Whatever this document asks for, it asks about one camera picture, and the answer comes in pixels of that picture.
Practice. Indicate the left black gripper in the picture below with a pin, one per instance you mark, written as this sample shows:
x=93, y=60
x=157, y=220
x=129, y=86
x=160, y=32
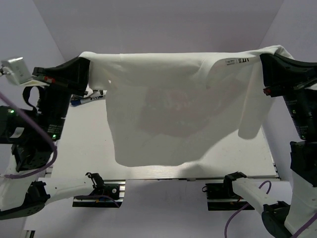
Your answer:
x=72, y=76

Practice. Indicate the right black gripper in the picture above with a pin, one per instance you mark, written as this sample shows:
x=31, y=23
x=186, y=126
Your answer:
x=277, y=68

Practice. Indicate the white red-print t-shirt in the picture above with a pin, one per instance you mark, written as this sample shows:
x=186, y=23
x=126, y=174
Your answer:
x=171, y=108

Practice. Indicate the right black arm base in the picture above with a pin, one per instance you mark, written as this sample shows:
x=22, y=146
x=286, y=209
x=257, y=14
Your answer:
x=219, y=200

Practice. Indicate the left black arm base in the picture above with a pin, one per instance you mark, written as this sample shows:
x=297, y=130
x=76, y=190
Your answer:
x=110, y=196

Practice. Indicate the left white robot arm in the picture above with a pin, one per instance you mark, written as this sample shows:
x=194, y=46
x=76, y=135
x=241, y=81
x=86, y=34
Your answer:
x=33, y=133

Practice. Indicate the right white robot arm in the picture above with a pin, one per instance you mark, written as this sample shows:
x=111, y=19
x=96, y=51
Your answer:
x=297, y=219

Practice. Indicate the folded white printed t-shirt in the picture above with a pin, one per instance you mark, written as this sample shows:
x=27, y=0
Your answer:
x=94, y=93

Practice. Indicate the folded blue t-shirt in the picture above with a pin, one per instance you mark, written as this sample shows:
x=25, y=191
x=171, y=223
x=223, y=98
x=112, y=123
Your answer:
x=78, y=102

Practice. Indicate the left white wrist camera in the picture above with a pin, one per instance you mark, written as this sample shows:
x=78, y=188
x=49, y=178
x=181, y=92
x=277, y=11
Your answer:
x=15, y=70

